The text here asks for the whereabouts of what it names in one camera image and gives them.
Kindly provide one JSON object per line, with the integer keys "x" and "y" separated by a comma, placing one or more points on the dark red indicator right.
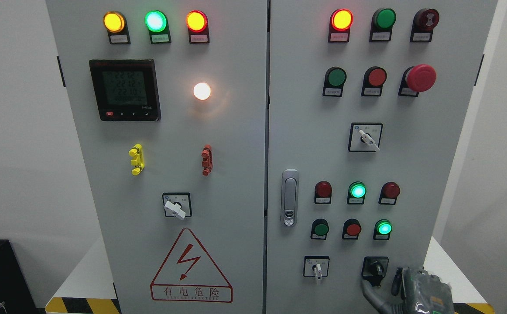
{"x": 389, "y": 193}

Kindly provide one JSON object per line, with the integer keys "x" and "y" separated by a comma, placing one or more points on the green push button lower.
{"x": 320, "y": 229}

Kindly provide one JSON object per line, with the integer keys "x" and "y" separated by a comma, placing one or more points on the red electric danger sticker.
{"x": 189, "y": 274}

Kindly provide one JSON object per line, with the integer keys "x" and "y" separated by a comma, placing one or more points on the white selector switch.
{"x": 365, "y": 137}
{"x": 316, "y": 267}

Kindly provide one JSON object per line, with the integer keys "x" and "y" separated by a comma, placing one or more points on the grey left cabinet door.
{"x": 228, "y": 204}

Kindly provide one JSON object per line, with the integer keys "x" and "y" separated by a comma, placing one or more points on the green push button upper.
{"x": 335, "y": 78}

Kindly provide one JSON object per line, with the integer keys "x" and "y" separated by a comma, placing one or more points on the green lit indicator light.
{"x": 158, "y": 28}

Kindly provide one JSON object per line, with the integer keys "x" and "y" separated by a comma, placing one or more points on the red push button lower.
{"x": 351, "y": 229}

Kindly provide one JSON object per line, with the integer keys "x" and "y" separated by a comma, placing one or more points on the grey right cabinet door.
{"x": 310, "y": 133}

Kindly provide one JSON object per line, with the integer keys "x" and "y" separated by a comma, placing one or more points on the black digital power meter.
{"x": 125, "y": 89}

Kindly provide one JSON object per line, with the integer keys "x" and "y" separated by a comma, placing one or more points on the red emergency stop button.
{"x": 417, "y": 79}

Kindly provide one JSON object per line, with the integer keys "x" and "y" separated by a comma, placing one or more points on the white selector switch upper right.
{"x": 365, "y": 137}

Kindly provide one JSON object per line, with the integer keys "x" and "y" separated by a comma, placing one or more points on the black rotary knob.
{"x": 375, "y": 269}

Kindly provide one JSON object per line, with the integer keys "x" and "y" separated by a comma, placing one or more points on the green lit indicator middle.
{"x": 357, "y": 192}

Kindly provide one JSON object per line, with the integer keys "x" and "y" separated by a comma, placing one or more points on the yellow indicator light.
{"x": 116, "y": 27}

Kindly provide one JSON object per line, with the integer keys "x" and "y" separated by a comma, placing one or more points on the dark red indicator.
{"x": 323, "y": 193}
{"x": 389, "y": 193}

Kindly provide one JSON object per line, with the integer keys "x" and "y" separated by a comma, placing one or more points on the yellow terminal connector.
{"x": 136, "y": 159}

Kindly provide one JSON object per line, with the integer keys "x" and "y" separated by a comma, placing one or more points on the red lit indicator right door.
{"x": 340, "y": 23}

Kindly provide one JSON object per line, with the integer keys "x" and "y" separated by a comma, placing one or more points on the red push button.
{"x": 373, "y": 81}
{"x": 351, "y": 229}

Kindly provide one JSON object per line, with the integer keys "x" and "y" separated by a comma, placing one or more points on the red terminal connector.
{"x": 207, "y": 162}

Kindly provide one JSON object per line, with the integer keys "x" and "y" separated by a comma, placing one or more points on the green unlit top indicator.
{"x": 382, "y": 23}

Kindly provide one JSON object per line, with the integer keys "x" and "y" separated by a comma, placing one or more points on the green push button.
{"x": 335, "y": 78}
{"x": 320, "y": 229}

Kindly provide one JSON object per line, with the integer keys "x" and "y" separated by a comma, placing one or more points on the red push button upper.
{"x": 373, "y": 81}

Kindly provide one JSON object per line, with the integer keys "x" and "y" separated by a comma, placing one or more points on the white glowing lamp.
{"x": 202, "y": 91}

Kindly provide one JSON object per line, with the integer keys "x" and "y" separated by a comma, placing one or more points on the dark red buzzer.
{"x": 424, "y": 22}

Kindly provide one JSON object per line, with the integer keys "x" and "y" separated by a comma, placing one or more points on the red-orange indicator light left door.
{"x": 198, "y": 29}

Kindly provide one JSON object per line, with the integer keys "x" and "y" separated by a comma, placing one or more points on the dark red indicator left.
{"x": 323, "y": 193}

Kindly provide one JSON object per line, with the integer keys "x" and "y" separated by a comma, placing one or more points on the white selector switch lower right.
{"x": 316, "y": 267}

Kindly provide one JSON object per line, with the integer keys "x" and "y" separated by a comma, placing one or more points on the silver door handle lock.
{"x": 289, "y": 196}

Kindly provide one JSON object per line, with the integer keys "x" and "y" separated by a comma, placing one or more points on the grey cabinet door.
{"x": 310, "y": 133}
{"x": 228, "y": 204}

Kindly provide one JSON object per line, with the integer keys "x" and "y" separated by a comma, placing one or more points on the green lit button lower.
{"x": 382, "y": 230}

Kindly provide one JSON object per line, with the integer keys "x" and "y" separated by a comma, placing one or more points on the white selector switch left door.
{"x": 177, "y": 205}

